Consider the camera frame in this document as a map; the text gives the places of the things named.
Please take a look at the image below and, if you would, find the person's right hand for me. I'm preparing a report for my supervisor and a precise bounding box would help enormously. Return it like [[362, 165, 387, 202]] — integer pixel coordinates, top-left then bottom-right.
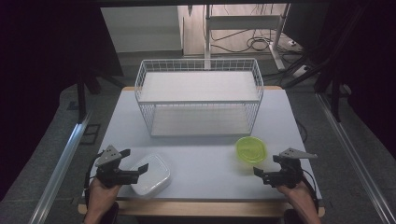
[[276, 180, 313, 204]]

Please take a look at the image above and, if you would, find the person's left hand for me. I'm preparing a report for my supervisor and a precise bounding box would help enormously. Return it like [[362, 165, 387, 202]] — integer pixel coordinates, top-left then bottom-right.
[[88, 176, 121, 206]]

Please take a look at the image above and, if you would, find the white cabinet panel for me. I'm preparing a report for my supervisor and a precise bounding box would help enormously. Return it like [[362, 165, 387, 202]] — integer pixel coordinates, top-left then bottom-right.
[[100, 6, 183, 54]]

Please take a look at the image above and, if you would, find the clear container with green lid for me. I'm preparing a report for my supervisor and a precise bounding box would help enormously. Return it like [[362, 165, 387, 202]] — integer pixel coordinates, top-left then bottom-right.
[[234, 135, 269, 164]]

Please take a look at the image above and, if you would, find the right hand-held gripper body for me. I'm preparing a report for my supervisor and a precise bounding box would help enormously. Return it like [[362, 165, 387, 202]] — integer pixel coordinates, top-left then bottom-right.
[[261, 147, 318, 189]]

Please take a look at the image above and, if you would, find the white metal desk frame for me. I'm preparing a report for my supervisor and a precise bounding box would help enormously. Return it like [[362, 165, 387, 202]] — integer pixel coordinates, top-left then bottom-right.
[[203, 3, 291, 71]]

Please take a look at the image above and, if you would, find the white power strip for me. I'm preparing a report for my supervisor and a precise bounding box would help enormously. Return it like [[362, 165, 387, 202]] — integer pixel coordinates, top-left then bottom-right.
[[291, 64, 313, 79]]

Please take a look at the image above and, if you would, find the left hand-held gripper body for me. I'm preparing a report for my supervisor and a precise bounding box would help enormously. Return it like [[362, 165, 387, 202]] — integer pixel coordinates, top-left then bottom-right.
[[93, 145, 140, 189]]

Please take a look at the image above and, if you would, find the white lidded food container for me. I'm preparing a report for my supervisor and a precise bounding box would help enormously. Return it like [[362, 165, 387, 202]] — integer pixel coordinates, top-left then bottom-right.
[[129, 153, 172, 198]]

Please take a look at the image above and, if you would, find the aluminium floor rail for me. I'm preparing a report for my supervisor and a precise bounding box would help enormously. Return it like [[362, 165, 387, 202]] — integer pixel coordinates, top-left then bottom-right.
[[315, 92, 396, 224], [28, 112, 94, 224]]

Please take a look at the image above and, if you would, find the black metal stand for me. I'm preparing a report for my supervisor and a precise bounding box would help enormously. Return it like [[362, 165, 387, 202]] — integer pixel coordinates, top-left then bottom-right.
[[75, 63, 126, 123], [281, 3, 373, 123]]

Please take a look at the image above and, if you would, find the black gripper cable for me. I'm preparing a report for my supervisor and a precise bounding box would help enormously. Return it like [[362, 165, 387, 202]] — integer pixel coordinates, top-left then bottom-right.
[[83, 151, 104, 208], [302, 168, 320, 214]]

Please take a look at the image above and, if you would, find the bundle of black floor cables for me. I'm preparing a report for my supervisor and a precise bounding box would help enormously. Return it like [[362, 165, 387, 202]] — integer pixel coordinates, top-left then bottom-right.
[[210, 28, 302, 54]]

